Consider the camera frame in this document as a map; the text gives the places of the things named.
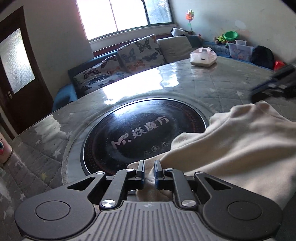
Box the cream white shirt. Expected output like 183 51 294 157
136 101 295 208

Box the red plastic stool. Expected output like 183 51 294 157
273 60 286 71

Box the black backpack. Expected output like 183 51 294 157
250 46 275 70

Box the clear plastic storage box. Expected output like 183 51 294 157
228 43 254 62

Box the blue sofa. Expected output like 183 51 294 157
53 35 275 110

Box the black round induction cooker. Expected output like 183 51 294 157
62 97 215 184

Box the green plastic bowl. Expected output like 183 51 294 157
223 31 239 42

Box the pink white tissue box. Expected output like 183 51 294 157
190 47 217 67

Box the plain beige cushion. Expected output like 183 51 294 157
157 36 193 63

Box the colourful pinwheel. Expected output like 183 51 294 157
186 9 195 32

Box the black white plush toy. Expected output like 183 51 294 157
171 27 189 37

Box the left butterfly print cushion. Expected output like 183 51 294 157
73 55 131 95

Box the butterfly print cushion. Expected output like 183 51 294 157
73 55 131 95
117 35 166 74

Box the pink cartoon thermos bottle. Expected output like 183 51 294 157
0 133 13 164

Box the right butterfly print cushion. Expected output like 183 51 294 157
117 35 166 74

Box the dark wooden glass door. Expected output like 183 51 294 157
1 8 53 134

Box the window with frame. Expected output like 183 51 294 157
76 0 173 40

